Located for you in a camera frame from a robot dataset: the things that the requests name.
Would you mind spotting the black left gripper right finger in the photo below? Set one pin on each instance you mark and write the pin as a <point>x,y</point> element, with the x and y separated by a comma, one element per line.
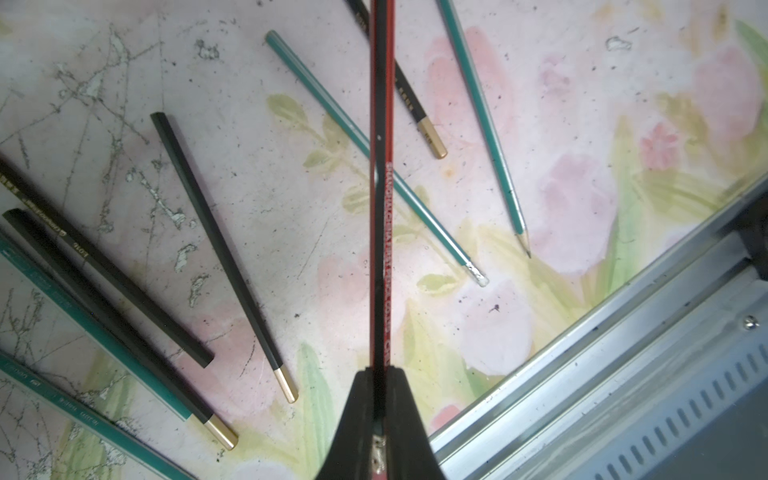
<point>408,452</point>

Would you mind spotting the white slotted cable duct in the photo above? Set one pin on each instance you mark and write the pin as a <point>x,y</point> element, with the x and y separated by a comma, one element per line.
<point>673,421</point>

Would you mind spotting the red black pencil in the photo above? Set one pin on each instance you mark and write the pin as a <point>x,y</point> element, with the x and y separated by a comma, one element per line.
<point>382,33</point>

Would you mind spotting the black pencil cluster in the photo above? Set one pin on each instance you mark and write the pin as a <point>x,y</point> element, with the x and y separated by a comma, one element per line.
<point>230,267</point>
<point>78,242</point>

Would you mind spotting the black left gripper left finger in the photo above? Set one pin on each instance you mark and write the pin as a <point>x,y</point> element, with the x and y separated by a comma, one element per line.
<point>349,457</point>

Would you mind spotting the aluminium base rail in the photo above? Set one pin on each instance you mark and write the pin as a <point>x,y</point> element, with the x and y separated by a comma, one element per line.
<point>547,418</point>

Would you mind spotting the black pencil left cluster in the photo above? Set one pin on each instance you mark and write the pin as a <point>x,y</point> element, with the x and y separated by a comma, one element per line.
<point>78,242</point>

